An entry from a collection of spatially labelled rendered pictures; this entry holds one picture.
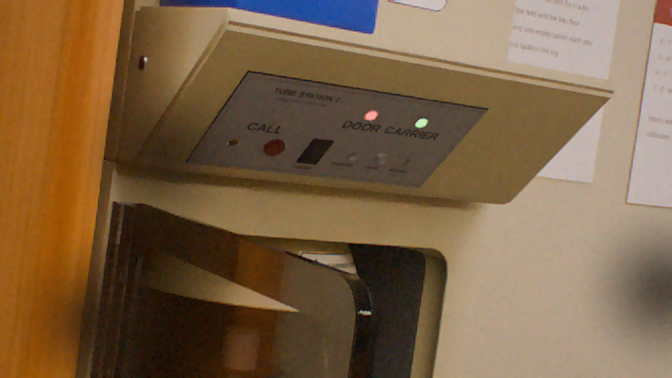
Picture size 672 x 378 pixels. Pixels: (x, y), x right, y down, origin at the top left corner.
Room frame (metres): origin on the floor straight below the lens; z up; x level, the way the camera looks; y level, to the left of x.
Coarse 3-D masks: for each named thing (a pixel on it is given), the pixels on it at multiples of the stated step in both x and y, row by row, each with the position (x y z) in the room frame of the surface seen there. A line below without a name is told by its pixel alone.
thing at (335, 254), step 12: (264, 240) 0.94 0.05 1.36; (276, 240) 0.95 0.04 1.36; (288, 240) 0.95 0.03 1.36; (300, 240) 0.95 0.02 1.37; (312, 240) 0.96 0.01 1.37; (300, 252) 0.95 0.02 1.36; (312, 252) 0.96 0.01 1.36; (324, 252) 0.96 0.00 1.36; (336, 252) 0.98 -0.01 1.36; (348, 252) 1.00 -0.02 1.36; (324, 264) 0.96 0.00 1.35; (336, 264) 0.97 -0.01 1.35; (348, 264) 0.99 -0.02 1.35
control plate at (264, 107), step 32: (256, 96) 0.79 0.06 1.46; (288, 96) 0.80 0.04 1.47; (320, 96) 0.81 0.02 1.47; (352, 96) 0.82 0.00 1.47; (384, 96) 0.83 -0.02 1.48; (224, 128) 0.80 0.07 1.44; (256, 128) 0.81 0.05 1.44; (288, 128) 0.82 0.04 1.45; (320, 128) 0.84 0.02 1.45; (352, 128) 0.85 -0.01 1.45; (384, 128) 0.86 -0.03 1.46; (416, 128) 0.87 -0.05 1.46; (448, 128) 0.88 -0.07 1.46; (192, 160) 0.82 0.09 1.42; (224, 160) 0.83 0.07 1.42; (256, 160) 0.84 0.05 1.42; (288, 160) 0.85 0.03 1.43; (320, 160) 0.86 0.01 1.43; (384, 160) 0.89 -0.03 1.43; (416, 160) 0.90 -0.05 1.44
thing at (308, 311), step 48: (144, 240) 0.78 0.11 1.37; (192, 240) 0.71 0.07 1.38; (240, 240) 0.66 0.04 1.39; (144, 288) 0.77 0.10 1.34; (192, 288) 0.71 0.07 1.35; (240, 288) 0.65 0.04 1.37; (288, 288) 0.61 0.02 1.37; (336, 288) 0.57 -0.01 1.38; (144, 336) 0.76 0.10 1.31; (192, 336) 0.70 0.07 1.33; (240, 336) 0.65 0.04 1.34; (288, 336) 0.60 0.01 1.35; (336, 336) 0.56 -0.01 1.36
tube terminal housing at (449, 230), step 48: (144, 0) 0.83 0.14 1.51; (480, 0) 0.99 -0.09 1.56; (480, 48) 0.99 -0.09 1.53; (144, 192) 0.84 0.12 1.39; (192, 192) 0.86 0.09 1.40; (240, 192) 0.88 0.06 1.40; (288, 192) 0.90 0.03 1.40; (336, 192) 0.93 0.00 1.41; (96, 240) 0.83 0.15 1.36; (336, 240) 0.93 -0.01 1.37; (384, 240) 0.96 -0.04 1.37; (432, 240) 0.98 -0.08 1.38; (480, 240) 1.01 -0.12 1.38; (96, 288) 0.83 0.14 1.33; (432, 288) 1.02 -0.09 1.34; (432, 336) 1.03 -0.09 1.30
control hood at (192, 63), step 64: (128, 64) 0.82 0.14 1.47; (192, 64) 0.76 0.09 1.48; (256, 64) 0.77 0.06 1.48; (320, 64) 0.79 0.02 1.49; (384, 64) 0.81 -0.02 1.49; (448, 64) 0.83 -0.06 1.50; (512, 64) 0.86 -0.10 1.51; (128, 128) 0.81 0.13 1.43; (192, 128) 0.80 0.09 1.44; (512, 128) 0.91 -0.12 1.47; (576, 128) 0.94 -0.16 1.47; (384, 192) 0.92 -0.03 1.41; (448, 192) 0.95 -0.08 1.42; (512, 192) 0.98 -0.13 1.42
